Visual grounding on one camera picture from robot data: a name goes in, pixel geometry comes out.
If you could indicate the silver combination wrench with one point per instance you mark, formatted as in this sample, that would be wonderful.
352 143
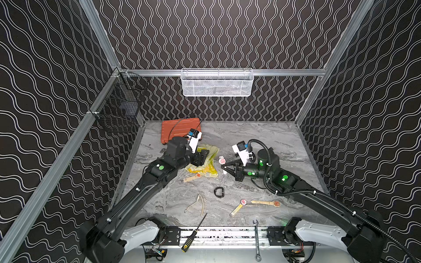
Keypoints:
257 247

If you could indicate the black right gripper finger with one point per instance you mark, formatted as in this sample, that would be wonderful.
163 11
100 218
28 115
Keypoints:
233 164
231 172

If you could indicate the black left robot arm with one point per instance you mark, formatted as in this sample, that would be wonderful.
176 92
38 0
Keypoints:
101 241

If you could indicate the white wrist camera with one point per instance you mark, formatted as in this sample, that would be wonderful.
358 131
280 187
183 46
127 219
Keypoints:
245 154
194 136

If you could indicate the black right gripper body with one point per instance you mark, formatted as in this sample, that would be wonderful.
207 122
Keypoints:
240 171

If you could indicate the black wire basket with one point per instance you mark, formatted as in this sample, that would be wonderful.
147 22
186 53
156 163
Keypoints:
120 111

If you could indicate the black yellow screwdriver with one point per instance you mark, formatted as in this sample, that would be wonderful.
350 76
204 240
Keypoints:
191 238

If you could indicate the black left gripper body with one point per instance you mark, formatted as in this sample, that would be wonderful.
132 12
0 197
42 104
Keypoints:
199 156

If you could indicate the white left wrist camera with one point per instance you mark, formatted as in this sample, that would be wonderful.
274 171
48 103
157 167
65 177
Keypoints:
194 136

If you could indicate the orange strap watch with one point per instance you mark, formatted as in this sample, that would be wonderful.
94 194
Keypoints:
268 203

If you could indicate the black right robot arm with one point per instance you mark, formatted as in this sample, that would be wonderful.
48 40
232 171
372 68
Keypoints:
357 232

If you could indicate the yellow strap red dial watch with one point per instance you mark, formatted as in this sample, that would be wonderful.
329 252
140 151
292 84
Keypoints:
243 203

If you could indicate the yellow green white towel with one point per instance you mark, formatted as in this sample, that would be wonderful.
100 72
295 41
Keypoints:
207 169

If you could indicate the red plastic tool case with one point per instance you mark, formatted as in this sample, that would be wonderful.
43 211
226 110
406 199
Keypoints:
178 128

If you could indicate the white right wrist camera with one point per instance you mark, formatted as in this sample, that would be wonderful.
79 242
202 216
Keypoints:
245 154

